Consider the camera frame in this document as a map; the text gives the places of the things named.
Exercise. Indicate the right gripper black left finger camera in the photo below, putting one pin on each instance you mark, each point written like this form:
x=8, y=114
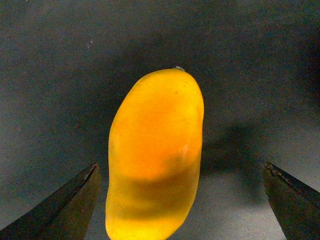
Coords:
x=64, y=215

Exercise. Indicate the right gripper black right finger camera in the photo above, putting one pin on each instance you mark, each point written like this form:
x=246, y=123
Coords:
x=295, y=205

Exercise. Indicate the yellow mango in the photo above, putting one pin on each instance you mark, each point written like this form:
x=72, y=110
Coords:
x=154, y=156

